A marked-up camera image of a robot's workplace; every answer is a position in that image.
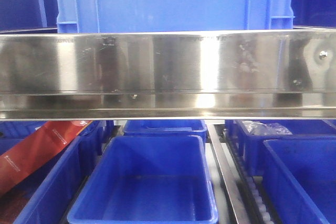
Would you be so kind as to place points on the stainless steel shelf beam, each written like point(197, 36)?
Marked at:
point(226, 74)

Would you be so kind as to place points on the large blue crate upper shelf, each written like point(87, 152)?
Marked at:
point(132, 16)

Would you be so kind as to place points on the blue centre rear bin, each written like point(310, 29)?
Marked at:
point(173, 127)

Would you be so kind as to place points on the blue bin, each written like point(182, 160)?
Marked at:
point(148, 179)
point(299, 179)
point(173, 127)
point(251, 149)
point(44, 196)

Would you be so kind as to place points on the blue centre front bin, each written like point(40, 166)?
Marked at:
point(148, 179)

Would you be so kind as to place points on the clear plastic bag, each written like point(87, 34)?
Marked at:
point(258, 128)

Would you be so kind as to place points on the blue right rear bin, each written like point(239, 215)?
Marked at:
point(251, 149)

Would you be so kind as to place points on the roller track strip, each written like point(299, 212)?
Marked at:
point(258, 205)

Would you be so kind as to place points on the blue right front bin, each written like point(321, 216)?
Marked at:
point(299, 179)

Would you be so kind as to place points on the blue left front bin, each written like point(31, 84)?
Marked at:
point(44, 196)

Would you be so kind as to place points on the red packaging pouch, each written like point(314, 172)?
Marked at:
point(36, 150)

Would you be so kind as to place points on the steel shelf divider rail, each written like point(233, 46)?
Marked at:
point(236, 208)

